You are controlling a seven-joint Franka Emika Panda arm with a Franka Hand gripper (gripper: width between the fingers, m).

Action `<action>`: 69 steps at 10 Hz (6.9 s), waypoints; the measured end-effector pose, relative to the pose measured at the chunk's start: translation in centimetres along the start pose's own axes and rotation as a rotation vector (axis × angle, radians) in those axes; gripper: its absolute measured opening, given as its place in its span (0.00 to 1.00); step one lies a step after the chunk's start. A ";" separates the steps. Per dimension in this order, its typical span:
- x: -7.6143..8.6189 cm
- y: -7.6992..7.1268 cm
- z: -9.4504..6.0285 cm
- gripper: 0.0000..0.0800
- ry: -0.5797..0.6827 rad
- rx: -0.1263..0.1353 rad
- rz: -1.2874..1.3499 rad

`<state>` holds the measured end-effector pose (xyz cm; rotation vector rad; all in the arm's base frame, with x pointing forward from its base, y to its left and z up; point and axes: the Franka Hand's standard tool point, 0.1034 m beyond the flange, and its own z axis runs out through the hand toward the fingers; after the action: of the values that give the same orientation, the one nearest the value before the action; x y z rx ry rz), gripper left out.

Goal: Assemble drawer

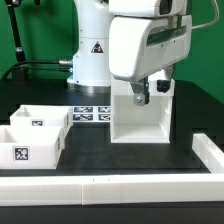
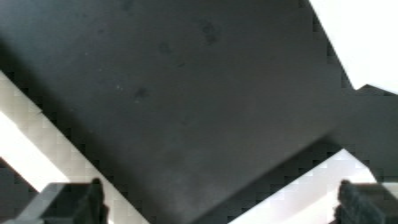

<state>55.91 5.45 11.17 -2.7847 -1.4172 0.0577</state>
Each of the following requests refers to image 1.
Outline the black camera stand pole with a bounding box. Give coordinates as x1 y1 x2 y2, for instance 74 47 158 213
2 0 29 81

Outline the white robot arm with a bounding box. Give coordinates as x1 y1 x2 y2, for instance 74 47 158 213
67 0 192 105

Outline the white front barrier wall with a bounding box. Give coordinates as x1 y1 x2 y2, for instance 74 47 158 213
0 174 224 206

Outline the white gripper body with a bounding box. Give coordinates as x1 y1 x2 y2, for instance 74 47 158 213
109 0 192 82

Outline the white drawer cabinet frame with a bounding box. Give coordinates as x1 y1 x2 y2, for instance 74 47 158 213
110 78 175 144

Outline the black upper base cable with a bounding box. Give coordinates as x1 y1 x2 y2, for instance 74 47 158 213
1 59 74 80

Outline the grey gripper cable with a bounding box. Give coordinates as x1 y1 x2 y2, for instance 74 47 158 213
191 0 221 32

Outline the white right barrier wall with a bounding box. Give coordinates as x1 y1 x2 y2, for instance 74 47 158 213
192 133 224 174

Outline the white barrier wall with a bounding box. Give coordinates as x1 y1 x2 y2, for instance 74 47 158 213
0 174 224 206
192 133 224 174

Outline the white drawer box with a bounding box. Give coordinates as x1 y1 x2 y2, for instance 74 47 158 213
10 105 73 136
0 125 65 169

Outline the white front drawer box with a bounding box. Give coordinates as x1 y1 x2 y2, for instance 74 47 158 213
0 125 65 169

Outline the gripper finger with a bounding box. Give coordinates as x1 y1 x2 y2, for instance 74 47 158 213
131 78 149 106
157 65 175 93

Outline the white marker tag plate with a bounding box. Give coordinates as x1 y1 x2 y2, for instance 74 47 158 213
73 106 111 123

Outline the black lower base cable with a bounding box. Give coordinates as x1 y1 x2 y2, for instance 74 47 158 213
26 66 74 74

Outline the black base cable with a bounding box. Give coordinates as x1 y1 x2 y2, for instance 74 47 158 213
26 66 74 74
1 59 74 80

